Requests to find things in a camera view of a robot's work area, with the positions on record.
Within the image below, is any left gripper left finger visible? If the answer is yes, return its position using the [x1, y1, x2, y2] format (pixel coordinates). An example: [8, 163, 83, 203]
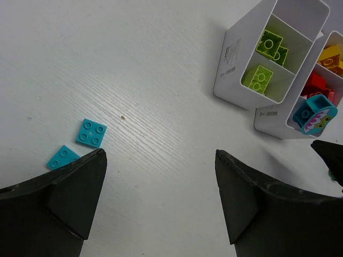
[1, 148, 107, 256]

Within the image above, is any lime square lego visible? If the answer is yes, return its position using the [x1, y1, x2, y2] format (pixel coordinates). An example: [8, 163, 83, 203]
[255, 29, 284, 59]
[272, 46, 289, 66]

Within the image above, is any long cyan lego brick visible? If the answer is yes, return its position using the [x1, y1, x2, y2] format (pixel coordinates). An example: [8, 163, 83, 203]
[47, 145, 80, 170]

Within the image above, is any right white divided container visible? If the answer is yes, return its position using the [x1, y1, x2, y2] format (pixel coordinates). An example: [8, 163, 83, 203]
[254, 31, 342, 139]

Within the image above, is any pale lime small lego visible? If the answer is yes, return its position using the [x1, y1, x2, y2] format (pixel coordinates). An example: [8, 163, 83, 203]
[241, 64, 273, 95]

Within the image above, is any cyan rounded lego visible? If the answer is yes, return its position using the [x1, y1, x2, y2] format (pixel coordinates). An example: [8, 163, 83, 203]
[292, 94, 338, 135]

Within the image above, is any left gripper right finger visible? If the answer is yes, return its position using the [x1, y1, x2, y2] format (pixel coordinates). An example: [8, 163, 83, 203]
[215, 150, 342, 256]

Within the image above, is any small cyan lego brick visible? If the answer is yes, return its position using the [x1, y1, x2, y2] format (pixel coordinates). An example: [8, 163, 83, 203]
[76, 118, 107, 148]

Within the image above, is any red lego piece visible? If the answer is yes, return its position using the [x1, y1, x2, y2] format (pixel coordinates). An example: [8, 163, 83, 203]
[300, 72, 335, 103]

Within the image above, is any white divided container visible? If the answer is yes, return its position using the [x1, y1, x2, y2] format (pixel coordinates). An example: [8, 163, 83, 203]
[254, 31, 342, 139]
[213, 0, 330, 110]

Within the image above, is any left white divided container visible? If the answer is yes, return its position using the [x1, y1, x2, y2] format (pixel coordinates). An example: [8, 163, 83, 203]
[213, 0, 330, 110]

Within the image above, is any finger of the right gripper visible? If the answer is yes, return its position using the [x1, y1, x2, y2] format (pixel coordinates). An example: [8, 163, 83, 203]
[311, 140, 343, 186]

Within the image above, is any orange yellow lego brick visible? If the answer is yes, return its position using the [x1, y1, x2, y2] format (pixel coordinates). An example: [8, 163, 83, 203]
[317, 44, 342, 77]

